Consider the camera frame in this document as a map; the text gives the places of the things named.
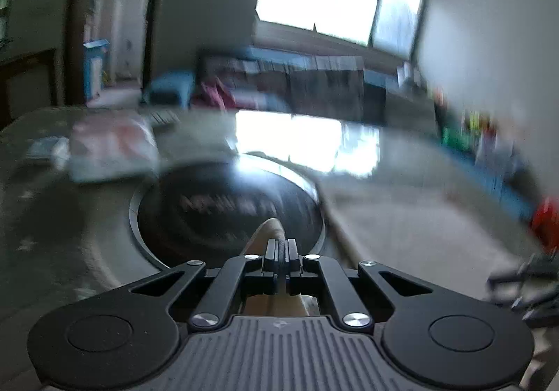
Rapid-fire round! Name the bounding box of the dark door frame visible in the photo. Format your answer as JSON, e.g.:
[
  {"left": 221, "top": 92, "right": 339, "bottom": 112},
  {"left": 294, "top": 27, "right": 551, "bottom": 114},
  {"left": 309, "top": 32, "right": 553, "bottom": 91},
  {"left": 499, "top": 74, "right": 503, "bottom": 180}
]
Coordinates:
[{"left": 65, "top": 0, "right": 102, "bottom": 107}]

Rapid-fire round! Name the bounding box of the white plastic bag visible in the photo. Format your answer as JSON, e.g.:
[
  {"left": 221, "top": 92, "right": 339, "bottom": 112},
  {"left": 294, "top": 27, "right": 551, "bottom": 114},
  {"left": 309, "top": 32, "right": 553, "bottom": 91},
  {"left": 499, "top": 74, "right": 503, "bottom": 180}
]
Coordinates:
[{"left": 65, "top": 115, "right": 160, "bottom": 183}]

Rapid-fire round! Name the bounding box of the grey remote control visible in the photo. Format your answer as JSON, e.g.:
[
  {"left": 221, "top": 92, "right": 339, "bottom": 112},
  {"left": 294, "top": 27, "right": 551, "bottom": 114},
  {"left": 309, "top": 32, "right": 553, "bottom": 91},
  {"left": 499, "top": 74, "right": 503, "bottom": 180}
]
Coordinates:
[{"left": 146, "top": 109, "right": 183, "bottom": 128}]

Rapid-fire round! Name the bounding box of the round black induction cooktop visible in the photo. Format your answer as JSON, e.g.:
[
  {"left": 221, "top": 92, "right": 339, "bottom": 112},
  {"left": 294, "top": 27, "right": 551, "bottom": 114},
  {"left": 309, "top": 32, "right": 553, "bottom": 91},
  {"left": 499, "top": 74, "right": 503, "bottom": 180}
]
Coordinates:
[{"left": 129, "top": 159, "right": 328, "bottom": 275}]

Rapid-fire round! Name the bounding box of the blue seat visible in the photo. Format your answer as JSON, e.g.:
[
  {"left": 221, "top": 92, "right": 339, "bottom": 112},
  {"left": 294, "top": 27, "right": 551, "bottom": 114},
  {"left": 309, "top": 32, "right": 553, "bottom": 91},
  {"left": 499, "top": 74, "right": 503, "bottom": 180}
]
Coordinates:
[{"left": 141, "top": 71, "right": 196, "bottom": 109}]

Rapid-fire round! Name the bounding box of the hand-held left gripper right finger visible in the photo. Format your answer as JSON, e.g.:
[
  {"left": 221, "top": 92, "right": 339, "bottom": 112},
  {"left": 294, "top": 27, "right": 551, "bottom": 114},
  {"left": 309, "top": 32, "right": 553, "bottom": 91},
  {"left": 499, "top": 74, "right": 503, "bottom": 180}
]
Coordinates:
[{"left": 283, "top": 238, "right": 434, "bottom": 333}]

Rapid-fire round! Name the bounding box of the red object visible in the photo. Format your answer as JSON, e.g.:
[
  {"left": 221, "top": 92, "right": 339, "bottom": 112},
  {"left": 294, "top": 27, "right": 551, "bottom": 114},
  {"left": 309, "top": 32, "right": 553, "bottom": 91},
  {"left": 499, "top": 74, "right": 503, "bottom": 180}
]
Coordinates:
[{"left": 530, "top": 196, "right": 559, "bottom": 253}]

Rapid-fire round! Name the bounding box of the cream fleece garment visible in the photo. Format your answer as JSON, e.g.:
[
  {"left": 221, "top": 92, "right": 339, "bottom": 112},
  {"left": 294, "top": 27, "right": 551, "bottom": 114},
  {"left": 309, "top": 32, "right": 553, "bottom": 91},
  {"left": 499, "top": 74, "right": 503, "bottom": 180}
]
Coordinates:
[{"left": 238, "top": 218, "right": 320, "bottom": 318}]

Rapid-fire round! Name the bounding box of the white wardrobe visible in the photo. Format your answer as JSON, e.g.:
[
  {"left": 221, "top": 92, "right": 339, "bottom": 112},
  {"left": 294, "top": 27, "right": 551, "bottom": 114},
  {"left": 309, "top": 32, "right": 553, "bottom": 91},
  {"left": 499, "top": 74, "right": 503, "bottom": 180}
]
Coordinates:
[{"left": 93, "top": 0, "right": 154, "bottom": 87}]

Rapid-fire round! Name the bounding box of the dark wooden chair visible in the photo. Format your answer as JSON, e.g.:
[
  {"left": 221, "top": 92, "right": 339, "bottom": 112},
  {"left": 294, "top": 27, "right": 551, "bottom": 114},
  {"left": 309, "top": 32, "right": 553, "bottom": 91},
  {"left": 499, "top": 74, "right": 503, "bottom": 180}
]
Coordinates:
[{"left": 0, "top": 47, "right": 58, "bottom": 130}]

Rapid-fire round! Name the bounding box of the blue and white box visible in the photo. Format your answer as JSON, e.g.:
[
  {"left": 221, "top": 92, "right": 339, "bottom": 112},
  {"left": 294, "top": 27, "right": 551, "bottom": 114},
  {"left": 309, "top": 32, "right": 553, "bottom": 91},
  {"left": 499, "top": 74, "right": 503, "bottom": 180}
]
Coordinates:
[{"left": 82, "top": 38, "right": 111, "bottom": 102}]

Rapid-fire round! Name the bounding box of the dark teal sofa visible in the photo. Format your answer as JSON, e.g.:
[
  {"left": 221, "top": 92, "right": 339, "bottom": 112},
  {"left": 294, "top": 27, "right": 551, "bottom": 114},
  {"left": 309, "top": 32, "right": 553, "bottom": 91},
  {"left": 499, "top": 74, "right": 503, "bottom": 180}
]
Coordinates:
[{"left": 196, "top": 48, "right": 437, "bottom": 126}]

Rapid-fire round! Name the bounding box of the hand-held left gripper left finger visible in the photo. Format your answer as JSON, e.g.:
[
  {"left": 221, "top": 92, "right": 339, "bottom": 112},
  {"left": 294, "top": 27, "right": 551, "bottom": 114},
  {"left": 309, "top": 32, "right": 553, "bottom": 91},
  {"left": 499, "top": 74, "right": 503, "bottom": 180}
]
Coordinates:
[{"left": 126, "top": 238, "right": 280, "bottom": 331}]

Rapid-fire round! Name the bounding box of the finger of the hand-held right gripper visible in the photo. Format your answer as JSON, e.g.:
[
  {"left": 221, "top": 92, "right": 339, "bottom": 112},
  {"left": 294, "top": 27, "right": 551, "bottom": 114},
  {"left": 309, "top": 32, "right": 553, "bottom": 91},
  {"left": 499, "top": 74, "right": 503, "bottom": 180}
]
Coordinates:
[
  {"left": 486, "top": 253, "right": 559, "bottom": 288},
  {"left": 508, "top": 290, "right": 559, "bottom": 327}
]

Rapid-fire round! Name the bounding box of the pink cloth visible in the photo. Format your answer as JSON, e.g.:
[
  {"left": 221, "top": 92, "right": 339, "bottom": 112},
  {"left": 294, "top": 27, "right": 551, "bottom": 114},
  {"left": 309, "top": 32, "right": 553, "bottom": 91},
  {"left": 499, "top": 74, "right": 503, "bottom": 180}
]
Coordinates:
[{"left": 193, "top": 78, "right": 237, "bottom": 111}]

